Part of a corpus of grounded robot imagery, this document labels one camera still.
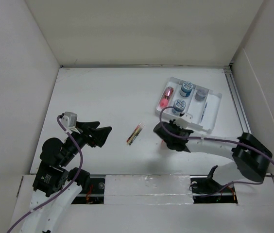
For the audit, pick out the white divided tray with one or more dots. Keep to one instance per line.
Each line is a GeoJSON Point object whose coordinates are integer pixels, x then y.
{"type": "Point", "coordinates": [193, 106]}

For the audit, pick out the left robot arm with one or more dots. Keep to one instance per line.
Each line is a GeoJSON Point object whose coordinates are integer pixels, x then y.
{"type": "Point", "coordinates": [55, 188]}

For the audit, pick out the pink capped tube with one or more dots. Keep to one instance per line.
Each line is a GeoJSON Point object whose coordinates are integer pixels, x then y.
{"type": "Point", "coordinates": [166, 97]}

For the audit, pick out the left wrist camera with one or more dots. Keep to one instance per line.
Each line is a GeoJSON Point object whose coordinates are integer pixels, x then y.
{"type": "Point", "coordinates": [68, 120]}

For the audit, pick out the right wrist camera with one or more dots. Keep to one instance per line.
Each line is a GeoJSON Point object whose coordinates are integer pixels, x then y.
{"type": "Point", "coordinates": [185, 120]}

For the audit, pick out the grey clear small jar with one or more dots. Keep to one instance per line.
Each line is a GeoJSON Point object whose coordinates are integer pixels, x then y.
{"type": "Point", "coordinates": [201, 94]}

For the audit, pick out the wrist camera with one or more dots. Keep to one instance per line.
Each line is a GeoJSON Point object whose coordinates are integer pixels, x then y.
{"type": "Point", "coordinates": [185, 120]}
{"type": "Point", "coordinates": [68, 120]}

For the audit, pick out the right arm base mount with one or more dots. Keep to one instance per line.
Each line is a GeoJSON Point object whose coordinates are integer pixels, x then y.
{"type": "Point", "coordinates": [206, 191]}

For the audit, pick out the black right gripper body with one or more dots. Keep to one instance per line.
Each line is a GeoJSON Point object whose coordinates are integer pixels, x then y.
{"type": "Point", "coordinates": [174, 124]}

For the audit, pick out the black red pen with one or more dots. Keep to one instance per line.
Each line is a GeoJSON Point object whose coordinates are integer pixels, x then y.
{"type": "Point", "coordinates": [133, 133]}

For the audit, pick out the blue patterned lid jar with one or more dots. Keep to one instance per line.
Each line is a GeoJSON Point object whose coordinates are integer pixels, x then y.
{"type": "Point", "coordinates": [178, 107]}

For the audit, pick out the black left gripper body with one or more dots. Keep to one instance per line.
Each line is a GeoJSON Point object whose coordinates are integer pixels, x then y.
{"type": "Point", "coordinates": [84, 137]}

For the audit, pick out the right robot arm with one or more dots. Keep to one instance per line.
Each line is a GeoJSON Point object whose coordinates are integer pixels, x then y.
{"type": "Point", "coordinates": [249, 158]}

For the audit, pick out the clear blue pen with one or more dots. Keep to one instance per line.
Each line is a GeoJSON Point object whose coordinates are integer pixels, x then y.
{"type": "Point", "coordinates": [203, 112]}

